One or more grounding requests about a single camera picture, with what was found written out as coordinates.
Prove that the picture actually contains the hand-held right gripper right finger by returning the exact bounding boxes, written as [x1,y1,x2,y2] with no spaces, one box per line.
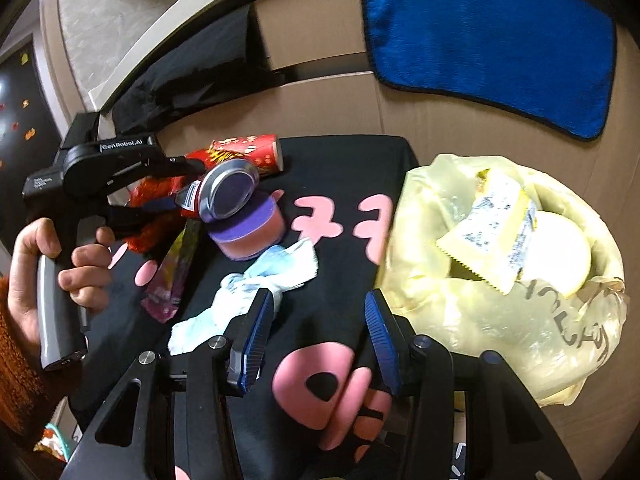
[364,289,583,480]

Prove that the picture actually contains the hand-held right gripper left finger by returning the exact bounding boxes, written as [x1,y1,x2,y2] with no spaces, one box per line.
[60,287,276,480]

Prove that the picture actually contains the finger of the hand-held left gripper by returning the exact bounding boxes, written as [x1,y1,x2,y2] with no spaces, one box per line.
[105,195,187,237]
[125,156,208,182]

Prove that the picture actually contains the blue metal can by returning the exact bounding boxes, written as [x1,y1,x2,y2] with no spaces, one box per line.
[175,159,262,224]

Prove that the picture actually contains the white blue tissue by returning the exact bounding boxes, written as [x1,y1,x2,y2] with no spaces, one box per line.
[167,237,321,356]

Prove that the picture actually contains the red paper cup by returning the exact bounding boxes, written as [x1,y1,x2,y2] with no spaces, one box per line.
[207,134,286,181]

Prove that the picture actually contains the yellow plastic bag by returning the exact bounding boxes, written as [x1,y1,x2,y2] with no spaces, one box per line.
[375,154,628,408]

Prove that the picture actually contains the person's left forearm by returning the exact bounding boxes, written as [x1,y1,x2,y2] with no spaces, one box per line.
[0,275,68,441]

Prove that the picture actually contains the person's left hand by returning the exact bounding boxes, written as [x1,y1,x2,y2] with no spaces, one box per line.
[7,217,117,342]

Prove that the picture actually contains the red crinkled snack wrapper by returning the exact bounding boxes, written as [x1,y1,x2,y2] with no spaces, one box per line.
[125,147,211,256]

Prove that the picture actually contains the purple yellow candy wrapper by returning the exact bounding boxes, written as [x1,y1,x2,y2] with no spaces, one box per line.
[140,220,203,323]

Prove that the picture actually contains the black door with stickers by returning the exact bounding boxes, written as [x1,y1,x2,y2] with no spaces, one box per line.
[0,35,63,261]

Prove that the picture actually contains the black cloth with pink print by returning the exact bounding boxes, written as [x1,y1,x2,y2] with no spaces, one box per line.
[65,135,421,480]

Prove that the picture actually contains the plain black cloth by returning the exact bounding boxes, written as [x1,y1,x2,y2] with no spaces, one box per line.
[107,7,286,128]

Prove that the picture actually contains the pink cup with purple lid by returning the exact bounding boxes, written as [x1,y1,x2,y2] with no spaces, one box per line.
[207,195,288,263]

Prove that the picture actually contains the white stone ledge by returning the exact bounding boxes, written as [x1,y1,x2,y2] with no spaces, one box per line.
[87,0,361,113]

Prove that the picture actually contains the yellow snack packet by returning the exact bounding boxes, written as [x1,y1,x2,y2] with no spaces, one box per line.
[435,167,538,296]

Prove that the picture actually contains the small cardboard box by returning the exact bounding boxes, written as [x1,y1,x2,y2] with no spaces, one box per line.
[248,0,376,73]

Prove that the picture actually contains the pale round container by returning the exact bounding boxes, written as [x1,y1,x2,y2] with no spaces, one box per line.
[520,210,593,296]

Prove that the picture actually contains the large cardboard box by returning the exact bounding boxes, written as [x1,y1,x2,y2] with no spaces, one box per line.
[150,0,640,480]

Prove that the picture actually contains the blue towel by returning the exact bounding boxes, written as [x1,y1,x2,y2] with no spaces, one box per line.
[357,0,618,142]

